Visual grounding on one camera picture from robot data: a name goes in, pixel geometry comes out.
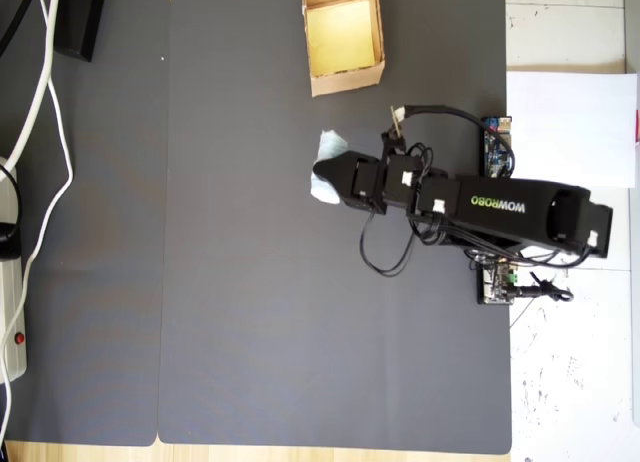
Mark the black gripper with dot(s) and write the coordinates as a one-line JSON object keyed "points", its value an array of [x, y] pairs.
{"points": [[369, 184]]}

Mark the white cloth roll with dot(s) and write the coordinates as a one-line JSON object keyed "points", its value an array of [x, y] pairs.
{"points": [[332, 144]]}

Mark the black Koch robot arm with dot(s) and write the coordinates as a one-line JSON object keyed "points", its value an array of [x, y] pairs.
{"points": [[500, 207]]}

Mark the open cardboard box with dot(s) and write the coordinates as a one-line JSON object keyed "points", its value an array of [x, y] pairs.
{"points": [[340, 37]]}

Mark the large dark grey mat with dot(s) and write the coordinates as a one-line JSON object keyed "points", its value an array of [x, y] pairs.
{"points": [[275, 282]]}

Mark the blue circuit board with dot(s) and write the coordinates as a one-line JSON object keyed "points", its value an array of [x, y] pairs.
{"points": [[495, 152]]}

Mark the black motor controller board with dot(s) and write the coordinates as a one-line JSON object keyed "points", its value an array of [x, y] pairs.
{"points": [[492, 284]]}

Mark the white paper sheet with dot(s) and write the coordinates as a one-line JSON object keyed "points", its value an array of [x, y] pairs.
{"points": [[565, 127]]}

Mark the narrow dark grey mat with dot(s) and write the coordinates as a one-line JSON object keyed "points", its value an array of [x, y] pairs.
{"points": [[100, 232]]}

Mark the black rectangular stand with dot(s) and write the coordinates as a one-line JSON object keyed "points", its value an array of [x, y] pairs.
{"points": [[77, 22]]}

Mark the black power plug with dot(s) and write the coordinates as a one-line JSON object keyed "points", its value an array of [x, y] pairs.
{"points": [[7, 242]]}

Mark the white power strip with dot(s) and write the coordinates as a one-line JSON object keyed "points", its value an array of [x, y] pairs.
{"points": [[12, 307]]}

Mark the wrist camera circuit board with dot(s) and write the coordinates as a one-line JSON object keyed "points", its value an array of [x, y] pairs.
{"points": [[398, 114]]}

